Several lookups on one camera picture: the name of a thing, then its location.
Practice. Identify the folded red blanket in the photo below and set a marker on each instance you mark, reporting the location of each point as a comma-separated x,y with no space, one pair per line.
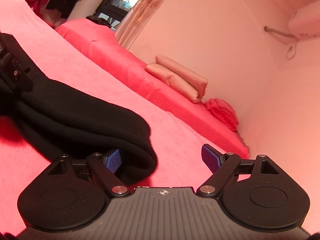
221,110

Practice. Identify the patterned beige curtain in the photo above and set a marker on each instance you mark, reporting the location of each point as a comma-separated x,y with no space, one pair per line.
134,22

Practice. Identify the wall air conditioner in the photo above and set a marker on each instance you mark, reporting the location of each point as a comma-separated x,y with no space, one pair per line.
304,22

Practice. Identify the black knit pants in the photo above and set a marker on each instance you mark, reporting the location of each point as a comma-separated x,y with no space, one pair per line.
59,119

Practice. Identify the dark clothes by window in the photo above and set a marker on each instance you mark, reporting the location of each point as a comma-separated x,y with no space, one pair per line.
99,21

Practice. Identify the dark framed window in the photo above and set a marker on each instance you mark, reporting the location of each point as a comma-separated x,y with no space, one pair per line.
114,11

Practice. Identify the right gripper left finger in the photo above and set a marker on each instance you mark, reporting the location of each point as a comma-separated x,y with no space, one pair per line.
71,193

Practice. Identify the folded pink quilt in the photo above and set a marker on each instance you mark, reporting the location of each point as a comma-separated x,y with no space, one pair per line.
179,78

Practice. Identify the red far bed cover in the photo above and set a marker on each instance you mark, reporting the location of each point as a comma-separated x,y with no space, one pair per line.
99,44

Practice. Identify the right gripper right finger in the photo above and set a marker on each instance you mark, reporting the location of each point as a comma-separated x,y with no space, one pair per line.
257,193

